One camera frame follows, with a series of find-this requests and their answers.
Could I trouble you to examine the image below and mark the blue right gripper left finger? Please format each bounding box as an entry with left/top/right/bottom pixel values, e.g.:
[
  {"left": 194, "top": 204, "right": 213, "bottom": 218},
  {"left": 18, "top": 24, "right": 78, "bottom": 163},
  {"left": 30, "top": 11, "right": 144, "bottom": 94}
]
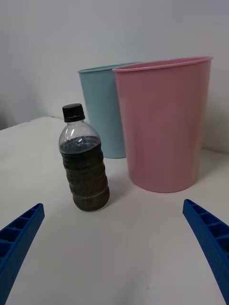
[{"left": 0, "top": 203, "right": 45, "bottom": 305}]

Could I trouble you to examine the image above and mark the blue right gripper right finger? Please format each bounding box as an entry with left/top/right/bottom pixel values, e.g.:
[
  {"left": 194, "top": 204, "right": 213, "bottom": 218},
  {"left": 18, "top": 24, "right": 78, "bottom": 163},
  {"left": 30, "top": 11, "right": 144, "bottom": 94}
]
[{"left": 183, "top": 199, "right": 229, "bottom": 305}]

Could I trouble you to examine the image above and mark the plastic bottle with dark drink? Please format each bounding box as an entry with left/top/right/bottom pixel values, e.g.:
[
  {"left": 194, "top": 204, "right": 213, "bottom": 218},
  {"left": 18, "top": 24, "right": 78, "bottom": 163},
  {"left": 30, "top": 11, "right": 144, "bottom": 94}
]
[{"left": 59, "top": 103, "right": 110, "bottom": 212}]

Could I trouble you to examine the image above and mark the pink plastic bin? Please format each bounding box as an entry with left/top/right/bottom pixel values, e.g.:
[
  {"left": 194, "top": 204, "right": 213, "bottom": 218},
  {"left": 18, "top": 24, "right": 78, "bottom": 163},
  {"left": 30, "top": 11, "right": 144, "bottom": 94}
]
[{"left": 112, "top": 56, "right": 214, "bottom": 193}]

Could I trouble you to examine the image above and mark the pale blue plastic bin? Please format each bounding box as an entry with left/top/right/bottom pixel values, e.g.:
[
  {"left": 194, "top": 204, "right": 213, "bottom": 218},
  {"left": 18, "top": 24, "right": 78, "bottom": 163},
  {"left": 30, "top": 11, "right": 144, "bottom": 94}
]
[{"left": 77, "top": 62, "right": 141, "bottom": 159}]

